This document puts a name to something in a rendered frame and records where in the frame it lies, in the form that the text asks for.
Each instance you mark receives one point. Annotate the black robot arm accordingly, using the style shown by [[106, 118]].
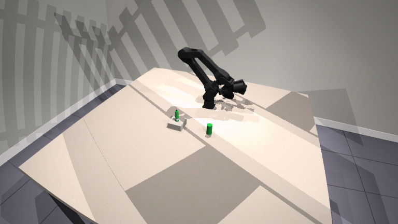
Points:
[[188, 55]]

